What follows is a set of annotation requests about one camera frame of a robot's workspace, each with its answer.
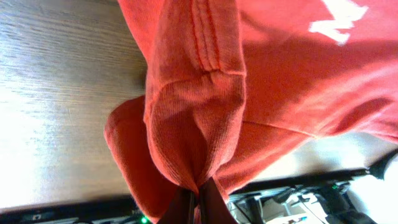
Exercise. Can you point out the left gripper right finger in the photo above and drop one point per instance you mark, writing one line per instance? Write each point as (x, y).
(213, 209)

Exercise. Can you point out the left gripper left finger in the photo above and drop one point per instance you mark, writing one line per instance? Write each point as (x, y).
(181, 209)

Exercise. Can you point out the red soccer t-shirt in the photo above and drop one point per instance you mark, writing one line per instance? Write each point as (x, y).
(232, 86)

